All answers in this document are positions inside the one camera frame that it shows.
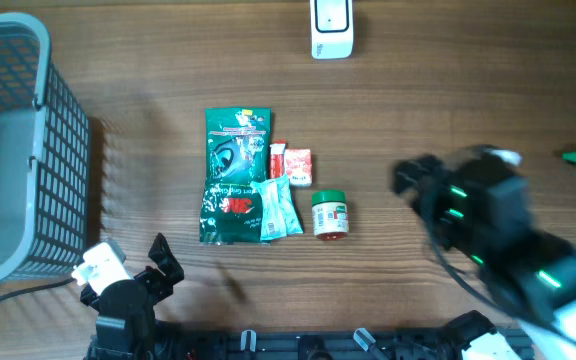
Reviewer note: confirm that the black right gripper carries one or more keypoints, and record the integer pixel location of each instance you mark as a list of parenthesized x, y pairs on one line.
[(422, 168)]

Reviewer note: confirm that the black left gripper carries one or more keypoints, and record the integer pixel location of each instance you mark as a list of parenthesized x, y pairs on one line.
[(161, 286)]

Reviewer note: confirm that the green lid white jar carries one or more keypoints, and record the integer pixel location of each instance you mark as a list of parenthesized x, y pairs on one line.
[(330, 215)]

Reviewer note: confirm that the pale teal packet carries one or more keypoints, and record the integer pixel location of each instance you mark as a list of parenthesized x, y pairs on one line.
[(279, 217)]

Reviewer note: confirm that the green 3M product pouch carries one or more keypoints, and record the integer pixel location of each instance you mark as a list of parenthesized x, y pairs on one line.
[(237, 148)]

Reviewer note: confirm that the small red white packet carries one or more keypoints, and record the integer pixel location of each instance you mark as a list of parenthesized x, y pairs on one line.
[(298, 167)]

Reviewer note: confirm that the red stick packet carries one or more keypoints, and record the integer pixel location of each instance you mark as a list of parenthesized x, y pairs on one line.
[(276, 160)]

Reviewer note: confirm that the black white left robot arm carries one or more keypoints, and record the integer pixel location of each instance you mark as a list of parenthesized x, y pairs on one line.
[(126, 324)]

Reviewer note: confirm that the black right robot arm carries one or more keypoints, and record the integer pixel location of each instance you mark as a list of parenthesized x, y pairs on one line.
[(474, 207)]

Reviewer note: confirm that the white barcode scanner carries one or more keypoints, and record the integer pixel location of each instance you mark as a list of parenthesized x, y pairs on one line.
[(332, 29)]

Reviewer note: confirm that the grey plastic mesh basket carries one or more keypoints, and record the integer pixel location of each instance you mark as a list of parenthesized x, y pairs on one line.
[(45, 145)]

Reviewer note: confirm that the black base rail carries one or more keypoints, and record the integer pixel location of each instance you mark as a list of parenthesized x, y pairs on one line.
[(412, 343)]

